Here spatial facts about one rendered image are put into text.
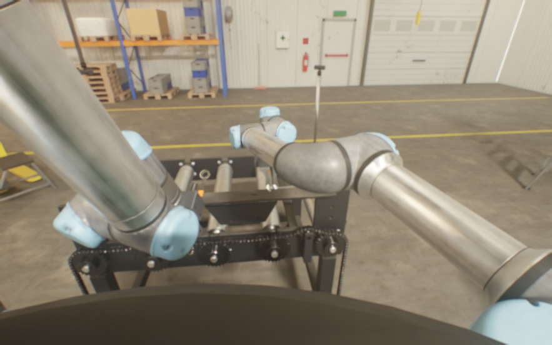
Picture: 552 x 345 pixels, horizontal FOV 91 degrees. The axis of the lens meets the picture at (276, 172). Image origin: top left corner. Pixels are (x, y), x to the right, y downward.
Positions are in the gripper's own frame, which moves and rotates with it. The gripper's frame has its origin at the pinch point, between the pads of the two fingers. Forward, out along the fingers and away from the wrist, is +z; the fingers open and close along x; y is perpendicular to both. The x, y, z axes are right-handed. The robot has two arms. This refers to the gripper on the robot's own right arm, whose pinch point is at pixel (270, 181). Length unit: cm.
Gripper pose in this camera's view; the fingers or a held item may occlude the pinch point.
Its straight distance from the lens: 116.6
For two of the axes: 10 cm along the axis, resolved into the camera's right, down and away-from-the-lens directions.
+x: 9.9, -0.5, 0.9
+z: 0.0, 8.9, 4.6
